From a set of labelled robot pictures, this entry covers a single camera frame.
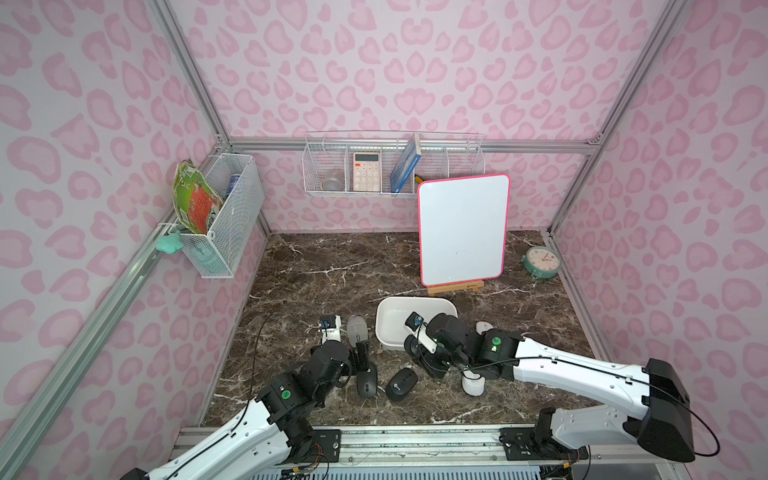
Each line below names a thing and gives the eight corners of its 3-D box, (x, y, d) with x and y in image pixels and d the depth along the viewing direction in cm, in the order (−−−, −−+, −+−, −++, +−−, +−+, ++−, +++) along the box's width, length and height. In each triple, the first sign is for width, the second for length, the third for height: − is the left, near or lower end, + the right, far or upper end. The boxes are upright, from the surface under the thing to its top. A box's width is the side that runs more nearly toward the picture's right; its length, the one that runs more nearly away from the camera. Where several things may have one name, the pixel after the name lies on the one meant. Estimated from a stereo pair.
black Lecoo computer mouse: (383, 392, 83) (382, 389, 81) (405, 366, 88) (405, 363, 86) (398, 406, 81) (398, 404, 79) (420, 379, 86) (420, 375, 84)
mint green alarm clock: (527, 278, 108) (530, 272, 105) (518, 252, 116) (521, 246, 113) (562, 278, 108) (567, 272, 105) (551, 252, 115) (555, 246, 113)
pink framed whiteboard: (417, 293, 104) (424, 218, 77) (415, 252, 116) (420, 176, 89) (497, 292, 104) (532, 217, 77) (487, 252, 116) (513, 175, 89)
